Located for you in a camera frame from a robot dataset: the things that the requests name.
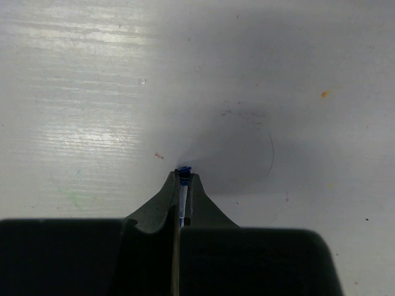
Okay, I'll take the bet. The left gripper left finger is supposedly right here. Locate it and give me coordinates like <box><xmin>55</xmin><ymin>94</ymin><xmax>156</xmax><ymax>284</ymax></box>
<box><xmin>1</xmin><ymin>171</ymin><xmax>180</xmax><ymax>295</ymax></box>

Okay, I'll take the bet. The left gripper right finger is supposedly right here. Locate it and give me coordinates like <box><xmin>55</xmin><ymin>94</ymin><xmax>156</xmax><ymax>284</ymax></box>
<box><xmin>179</xmin><ymin>174</ymin><xmax>343</xmax><ymax>295</ymax></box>

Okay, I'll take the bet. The blue pen cap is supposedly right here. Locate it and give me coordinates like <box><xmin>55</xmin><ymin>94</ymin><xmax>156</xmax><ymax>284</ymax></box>
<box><xmin>178</xmin><ymin>166</ymin><xmax>192</xmax><ymax>228</ymax></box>

